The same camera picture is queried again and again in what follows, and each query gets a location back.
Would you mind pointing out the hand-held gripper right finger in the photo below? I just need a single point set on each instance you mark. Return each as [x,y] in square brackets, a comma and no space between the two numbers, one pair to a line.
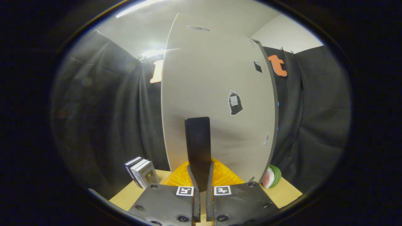
[209,207]

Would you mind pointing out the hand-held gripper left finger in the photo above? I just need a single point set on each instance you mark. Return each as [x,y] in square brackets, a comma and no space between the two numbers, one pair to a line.
[196,207]

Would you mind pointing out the grey shoe cabinet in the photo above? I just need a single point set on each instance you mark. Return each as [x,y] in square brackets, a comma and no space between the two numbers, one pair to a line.
[276,103]

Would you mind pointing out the white shoe cabinet door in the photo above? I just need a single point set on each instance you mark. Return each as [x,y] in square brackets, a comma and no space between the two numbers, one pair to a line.
[204,78]

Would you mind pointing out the stack of books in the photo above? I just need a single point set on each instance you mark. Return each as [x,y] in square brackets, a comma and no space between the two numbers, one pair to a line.
[145,174]

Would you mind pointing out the toy watermelon slice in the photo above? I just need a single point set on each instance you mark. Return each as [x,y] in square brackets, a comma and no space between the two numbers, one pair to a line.
[272,176]

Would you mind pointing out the black backdrop cloth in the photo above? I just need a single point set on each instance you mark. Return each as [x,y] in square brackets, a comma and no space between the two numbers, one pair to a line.
[94,110]

